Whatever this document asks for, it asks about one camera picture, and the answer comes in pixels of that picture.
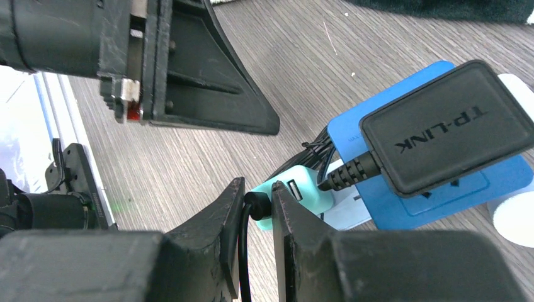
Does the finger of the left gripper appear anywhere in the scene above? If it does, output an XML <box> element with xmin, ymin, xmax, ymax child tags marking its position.
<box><xmin>150</xmin><ymin>1</ymin><xmax>280</xmax><ymax>135</ymax></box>

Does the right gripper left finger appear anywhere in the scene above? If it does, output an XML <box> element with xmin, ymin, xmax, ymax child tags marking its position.
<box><xmin>1</xmin><ymin>177</ymin><xmax>245</xmax><ymax>301</ymax></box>

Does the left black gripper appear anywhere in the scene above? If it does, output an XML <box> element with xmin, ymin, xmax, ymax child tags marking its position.
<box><xmin>1</xmin><ymin>1</ymin><xmax>171</xmax><ymax>124</ymax></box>

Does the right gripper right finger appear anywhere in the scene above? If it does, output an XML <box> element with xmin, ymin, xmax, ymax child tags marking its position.
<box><xmin>271</xmin><ymin>182</ymin><xmax>526</xmax><ymax>301</ymax></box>

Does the light blue power strip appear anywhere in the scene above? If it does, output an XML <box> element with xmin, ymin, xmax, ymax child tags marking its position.
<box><xmin>324</xmin><ymin>68</ymin><xmax>533</xmax><ymax>230</ymax></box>

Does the black usb cable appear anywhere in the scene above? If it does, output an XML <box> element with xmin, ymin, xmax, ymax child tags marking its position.
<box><xmin>237</xmin><ymin>191</ymin><xmax>274</xmax><ymax>302</ymax></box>

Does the teal usb charger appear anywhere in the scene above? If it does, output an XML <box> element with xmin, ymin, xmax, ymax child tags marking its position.
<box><xmin>246</xmin><ymin>164</ymin><xmax>336</xmax><ymax>233</ymax></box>

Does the blue cube socket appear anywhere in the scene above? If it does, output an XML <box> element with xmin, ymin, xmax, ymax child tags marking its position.
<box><xmin>327</xmin><ymin>60</ymin><xmax>533</xmax><ymax>230</ymax></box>

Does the black white checkered pillow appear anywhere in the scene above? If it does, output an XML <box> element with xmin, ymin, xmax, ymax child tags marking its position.
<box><xmin>349</xmin><ymin>0</ymin><xmax>533</xmax><ymax>25</ymax></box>

